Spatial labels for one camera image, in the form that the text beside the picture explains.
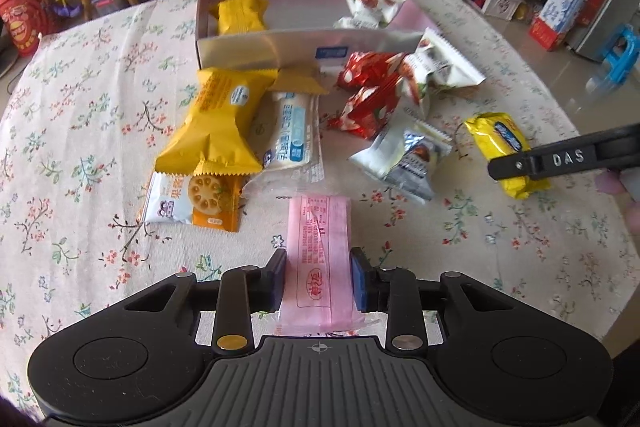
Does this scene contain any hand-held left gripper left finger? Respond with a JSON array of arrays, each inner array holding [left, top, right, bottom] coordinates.
[[122, 249, 289, 356]]

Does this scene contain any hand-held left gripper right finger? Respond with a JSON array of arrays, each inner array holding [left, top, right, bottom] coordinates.
[[350, 248, 519, 354]]

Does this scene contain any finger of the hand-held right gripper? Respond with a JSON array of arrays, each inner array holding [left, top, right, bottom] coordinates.
[[487, 146, 547, 183]]

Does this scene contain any yellow blue snack packet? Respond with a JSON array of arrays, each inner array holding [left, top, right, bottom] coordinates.
[[462, 112, 553, 201]]

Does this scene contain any pink snack packet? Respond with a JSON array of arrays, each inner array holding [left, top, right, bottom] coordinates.
[[274, 194, 373, 339]]

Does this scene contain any clear cream roll packet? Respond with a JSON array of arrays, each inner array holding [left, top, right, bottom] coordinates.
[[260, 91, 325, 184]]

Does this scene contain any large yellow snack packet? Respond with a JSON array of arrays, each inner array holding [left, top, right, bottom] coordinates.
[[154, 67, 279, 180]]

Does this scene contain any pink cardboard box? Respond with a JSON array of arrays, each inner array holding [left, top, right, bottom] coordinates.
[[194, 0, 441, 72]]

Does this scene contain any person's right hand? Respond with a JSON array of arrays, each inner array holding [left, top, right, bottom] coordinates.
[[597, 170, 640, 233]]

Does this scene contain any blue plastic stool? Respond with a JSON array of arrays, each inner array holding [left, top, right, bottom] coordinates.
[[584, 24, 640, 95]]

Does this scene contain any silver snack packet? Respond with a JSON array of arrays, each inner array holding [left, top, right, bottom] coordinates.
[[348, 109, 454, 206]]

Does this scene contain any white orange lotus-print packet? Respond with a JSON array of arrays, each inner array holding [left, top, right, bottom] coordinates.
[[139, 172, 246, 233]]

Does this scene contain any blue white milk carton box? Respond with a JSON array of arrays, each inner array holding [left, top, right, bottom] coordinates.
[[529, 0, 594, 52]]

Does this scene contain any grey metal cabinet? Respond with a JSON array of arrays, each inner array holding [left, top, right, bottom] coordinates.
[[570, 0, 640, 64]]

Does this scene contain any white red cardboard box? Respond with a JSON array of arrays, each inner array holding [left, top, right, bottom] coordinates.
[[481, 0, 527, 21]]

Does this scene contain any small yellow snack packet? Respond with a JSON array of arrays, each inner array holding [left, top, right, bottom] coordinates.
[[209, 0, 269, 36], [271, 62, 331, 96]]

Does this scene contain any red gift bag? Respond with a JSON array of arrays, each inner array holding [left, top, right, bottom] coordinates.
[[0, 0, 60, 58]]

